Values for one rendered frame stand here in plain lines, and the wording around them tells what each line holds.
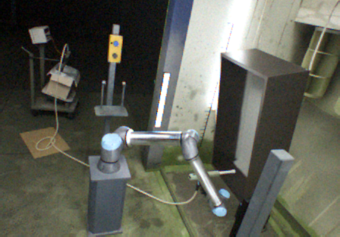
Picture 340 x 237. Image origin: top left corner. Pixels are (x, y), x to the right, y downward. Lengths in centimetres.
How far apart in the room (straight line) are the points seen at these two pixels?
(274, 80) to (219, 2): 118
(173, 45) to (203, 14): 42
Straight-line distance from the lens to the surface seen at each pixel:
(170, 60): 261
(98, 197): 221
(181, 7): 255
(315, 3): 320
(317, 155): 325
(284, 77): 186
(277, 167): 80
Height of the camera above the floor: 199
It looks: 24 degrees down
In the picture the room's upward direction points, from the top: 11 degrees clockwise
